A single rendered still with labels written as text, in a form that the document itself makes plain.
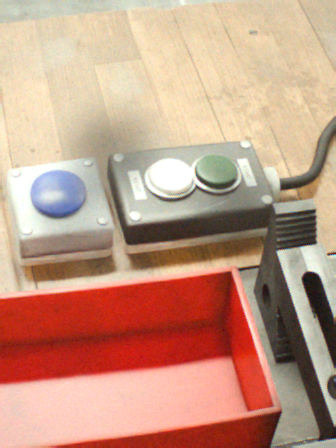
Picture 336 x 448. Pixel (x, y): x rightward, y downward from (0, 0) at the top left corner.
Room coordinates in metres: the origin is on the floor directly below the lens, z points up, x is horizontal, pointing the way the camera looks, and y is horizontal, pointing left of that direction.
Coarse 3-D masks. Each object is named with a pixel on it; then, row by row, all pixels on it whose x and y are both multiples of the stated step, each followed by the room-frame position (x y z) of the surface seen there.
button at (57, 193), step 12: (36, 180) 0.58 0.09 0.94; (48, 180) 0.58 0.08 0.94; (60, 180) 0.58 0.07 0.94; (72, 180) 0.58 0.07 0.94; (36, 192) 0.57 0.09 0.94; (48, 192) 0.57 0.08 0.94; (60, 192) 0.57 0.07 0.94; (72, 192) 0.57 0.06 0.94; (84, 192) 0.58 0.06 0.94; (36, 204) 0.56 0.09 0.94; (48, 204) 0.56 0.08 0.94; (60, 204) 0.56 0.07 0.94; (72, 204) 0.56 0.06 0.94; (60, 216) 0.56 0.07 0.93
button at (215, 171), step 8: (200, 160) 0.62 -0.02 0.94; (208, 160) 0.62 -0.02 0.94; (216, 160) 0.62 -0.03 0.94; (224, 160) 0.62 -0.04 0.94; (200, 168) 0.61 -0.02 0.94; (208, 168) 0.61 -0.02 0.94; (216, 168) 0.61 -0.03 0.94; (224, 168) 0.61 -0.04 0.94; (232, 168) 0.61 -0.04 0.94; (200, 176) 0.60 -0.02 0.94; (208, 176) 0.60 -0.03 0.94; (216, 176) 0.60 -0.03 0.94; (224, 176) 0.60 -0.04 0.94; (232, 176) 0.61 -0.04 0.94; (208, 184) 0.60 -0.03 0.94; (216, 184) 0.60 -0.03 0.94; (224, 184) 0.60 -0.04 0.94; (232, 184) 0.60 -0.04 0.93
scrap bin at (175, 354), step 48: (96, 288) 0.48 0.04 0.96; (144, 288) 0.49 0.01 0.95; (192, 288) 0.50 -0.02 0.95; (240, 288) 0.49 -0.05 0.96; (0, 336) 0.46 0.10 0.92; (48, 336) 0.47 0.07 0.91; (96, 336) 0.48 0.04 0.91; (144, 336) 0.49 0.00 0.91; (192, 336) 0.49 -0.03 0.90; (240, 336) 0.47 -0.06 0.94; (0, 384) 0.43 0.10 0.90; (48, 384) 0.43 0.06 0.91; (96, 384) 0.44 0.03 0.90; (144, 384) 0.44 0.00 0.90; (192, 384) 0.45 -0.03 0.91; (240, 384) 0.45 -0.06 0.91; (0, 432) 0.39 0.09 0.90; (48, 432) 0.39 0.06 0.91; (96, 432) 0.40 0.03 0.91; (144, 432) 0.37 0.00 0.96; (192, 432) 0.38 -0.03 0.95; (240, 432) 0.39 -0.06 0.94
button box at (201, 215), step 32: (128, 160) 0.62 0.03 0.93; (192, 160) 0.62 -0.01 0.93; (256, 160) 0.63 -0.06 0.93; (320, 160) 0.66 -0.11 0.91; (128, 192) 0.59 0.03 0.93; (192, 192) 0.59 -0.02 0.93; (224, 192) 0.59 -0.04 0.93; (256, 192) 0.60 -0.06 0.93; (128, 224) 0.56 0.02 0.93; (160, 224) 0.56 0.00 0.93; (192, 224) 0.57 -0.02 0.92; (224, 224) 0.58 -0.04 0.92; (256, 224) 0.59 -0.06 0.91
